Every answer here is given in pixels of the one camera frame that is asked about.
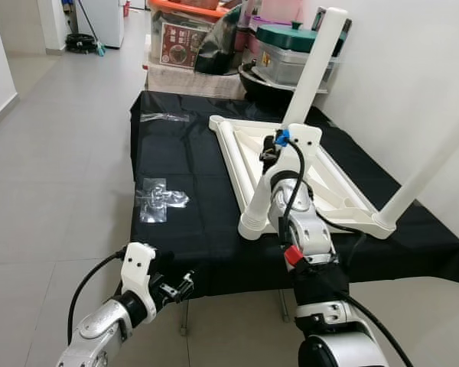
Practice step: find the crossed clear tape patch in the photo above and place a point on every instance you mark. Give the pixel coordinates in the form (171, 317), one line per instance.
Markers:
(157, 200)

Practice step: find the black wok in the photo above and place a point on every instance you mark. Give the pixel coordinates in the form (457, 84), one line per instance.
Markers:
(254, 82)

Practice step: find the white plastic table top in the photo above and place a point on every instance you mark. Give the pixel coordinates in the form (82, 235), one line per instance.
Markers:
(336, 191)

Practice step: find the black table cloth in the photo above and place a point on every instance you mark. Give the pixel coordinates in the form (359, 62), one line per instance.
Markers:
(183, 153)

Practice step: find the clear plastic container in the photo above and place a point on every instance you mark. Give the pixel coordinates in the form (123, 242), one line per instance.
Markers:
(287, 67)

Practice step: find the beige patterned cloth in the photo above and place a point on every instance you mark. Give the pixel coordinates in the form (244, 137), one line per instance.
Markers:
(193, 81)

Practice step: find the clear tape strip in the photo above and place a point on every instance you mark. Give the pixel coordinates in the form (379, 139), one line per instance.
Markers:
(164, 117)

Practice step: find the black plastic bag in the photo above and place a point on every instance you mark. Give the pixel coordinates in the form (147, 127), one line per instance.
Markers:
(222, 46)

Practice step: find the green pot with lid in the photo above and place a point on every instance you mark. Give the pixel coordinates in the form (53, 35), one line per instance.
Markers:
(287, 38)

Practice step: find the red printed food box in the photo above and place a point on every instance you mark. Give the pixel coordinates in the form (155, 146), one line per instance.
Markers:
(186, 44)

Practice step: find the dark purple printed box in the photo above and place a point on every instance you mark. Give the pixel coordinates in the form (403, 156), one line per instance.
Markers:
(344, 27)

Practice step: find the clear storage box orange lid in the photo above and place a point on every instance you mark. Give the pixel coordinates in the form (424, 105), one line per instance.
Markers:
(154, 38)

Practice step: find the white appliance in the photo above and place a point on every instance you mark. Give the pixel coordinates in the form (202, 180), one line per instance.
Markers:
(101, 21)

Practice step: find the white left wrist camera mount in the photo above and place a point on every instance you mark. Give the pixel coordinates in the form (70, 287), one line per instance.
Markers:
(138, 264)

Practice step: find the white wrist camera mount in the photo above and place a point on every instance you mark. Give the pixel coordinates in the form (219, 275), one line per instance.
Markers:
(138, 264)
(302, 138)

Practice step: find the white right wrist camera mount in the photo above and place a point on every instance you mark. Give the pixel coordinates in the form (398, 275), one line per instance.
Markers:
(302, 138)

